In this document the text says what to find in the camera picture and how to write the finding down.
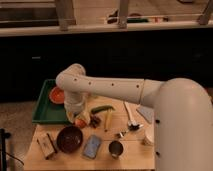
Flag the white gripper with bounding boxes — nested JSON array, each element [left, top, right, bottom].
[[65, 104, 90, 124]]

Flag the orange apple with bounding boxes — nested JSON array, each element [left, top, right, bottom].
[[75, 118, 87, 128]]

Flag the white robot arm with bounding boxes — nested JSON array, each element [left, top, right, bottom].
[[56, 64, 213, 171]]

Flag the orange bowl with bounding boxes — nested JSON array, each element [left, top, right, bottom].
[[49, 86, 64, 104]]

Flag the purple bowl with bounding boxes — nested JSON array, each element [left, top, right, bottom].
[[56, 126, 83, 153]]

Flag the green pepper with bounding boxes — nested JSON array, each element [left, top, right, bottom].
[[91, 105, 115, 114]]

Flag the bunch of dark grapes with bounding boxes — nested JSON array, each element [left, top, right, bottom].
[[89, 116, 101, 128]]

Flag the yellow banana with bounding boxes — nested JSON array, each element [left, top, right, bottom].
[[104, 109, 112, 132]]

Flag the green plastic tray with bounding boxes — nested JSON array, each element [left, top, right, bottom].
[[32, 79, 69, 124]]

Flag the blue sponge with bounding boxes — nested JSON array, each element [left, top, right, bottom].
[[83, 135, 102, 159]]

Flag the wooden block with black strip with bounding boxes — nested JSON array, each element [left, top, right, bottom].
[[37, 133, 57, 160]]

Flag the metal spoon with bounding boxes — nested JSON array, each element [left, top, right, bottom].
[[115, 123, 145, 139]]

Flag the small metal cup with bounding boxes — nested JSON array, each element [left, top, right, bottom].
[[108, 140, 124, 158]]

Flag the grey blue cloth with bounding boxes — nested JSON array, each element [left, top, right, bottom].
[[136, 106, 154, 124]]

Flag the white plastic cup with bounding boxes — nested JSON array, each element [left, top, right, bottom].
[[143, 129, 154, 146]]

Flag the black stand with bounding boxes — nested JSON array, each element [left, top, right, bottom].
[[0, 128, 11, 171]]

